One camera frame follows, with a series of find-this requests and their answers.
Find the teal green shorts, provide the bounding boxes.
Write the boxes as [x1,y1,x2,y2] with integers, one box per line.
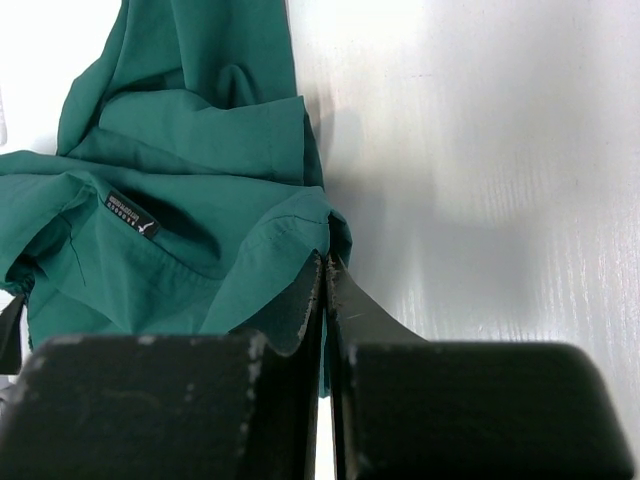
[0,0,354,399]

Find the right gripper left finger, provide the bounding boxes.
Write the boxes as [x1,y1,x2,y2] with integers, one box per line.
[1,254,323,479]

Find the white plastic basket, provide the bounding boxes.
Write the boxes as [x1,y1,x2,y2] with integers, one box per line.
[0,85,8,147]

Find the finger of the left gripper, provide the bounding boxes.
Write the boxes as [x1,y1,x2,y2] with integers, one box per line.
[0,295,25,373]

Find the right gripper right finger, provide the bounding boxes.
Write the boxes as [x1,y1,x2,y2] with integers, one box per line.
[326,255,633,479]

